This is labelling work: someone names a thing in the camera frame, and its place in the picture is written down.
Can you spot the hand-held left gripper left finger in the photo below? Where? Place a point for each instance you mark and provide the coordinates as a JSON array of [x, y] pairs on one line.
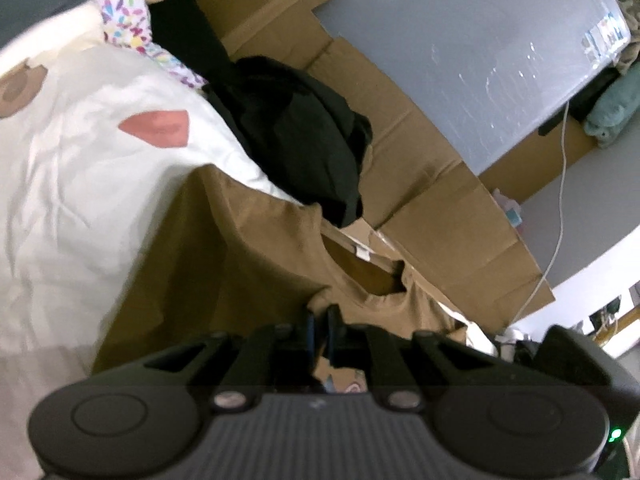
[[311, 330]]

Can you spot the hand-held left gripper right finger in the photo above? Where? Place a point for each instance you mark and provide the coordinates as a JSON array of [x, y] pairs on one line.
[[332, 330]]

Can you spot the cream bear print bed sheet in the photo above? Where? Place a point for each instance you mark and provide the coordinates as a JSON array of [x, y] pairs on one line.
[[100, 185]]

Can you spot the small pink plush toy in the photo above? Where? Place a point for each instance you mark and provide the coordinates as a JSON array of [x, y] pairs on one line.
[[510, 210]]

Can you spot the brown cardboard box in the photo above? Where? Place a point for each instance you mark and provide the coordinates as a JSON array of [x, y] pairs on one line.
[[550, 160]]

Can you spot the teddy bear in floral dress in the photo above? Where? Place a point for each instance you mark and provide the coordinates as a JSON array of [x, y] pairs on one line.
[[125, 15]]

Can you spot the brown t-shirt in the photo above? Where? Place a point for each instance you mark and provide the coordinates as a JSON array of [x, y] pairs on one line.
[[225, 260]]

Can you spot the flattened cardboard sheet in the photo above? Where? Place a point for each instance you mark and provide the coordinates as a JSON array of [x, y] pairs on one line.
[[425, 185]]

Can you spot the black garment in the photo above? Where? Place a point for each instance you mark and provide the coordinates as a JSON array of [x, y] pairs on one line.
[[300, 125]]

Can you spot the teal towel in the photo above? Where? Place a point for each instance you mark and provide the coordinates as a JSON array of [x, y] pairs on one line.
[[615, 110]]

